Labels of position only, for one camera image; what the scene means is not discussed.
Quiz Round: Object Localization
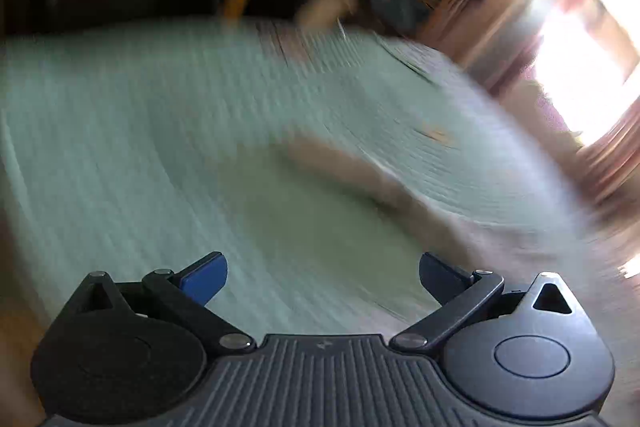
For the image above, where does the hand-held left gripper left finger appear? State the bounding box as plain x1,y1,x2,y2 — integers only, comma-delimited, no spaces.
75,251,257,354

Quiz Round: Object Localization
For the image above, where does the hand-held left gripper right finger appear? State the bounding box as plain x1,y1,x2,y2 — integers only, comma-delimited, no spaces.
390,252,573,353

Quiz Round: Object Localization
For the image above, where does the white black-striped sweater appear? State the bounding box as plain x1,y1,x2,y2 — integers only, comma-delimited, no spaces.
277,132,581,323

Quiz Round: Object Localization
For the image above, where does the green quilted bee bedspread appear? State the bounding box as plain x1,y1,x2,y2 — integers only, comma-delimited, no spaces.
0,17,591,343

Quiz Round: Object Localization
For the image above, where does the window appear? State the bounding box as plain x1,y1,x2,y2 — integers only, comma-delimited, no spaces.
535,0,640,148

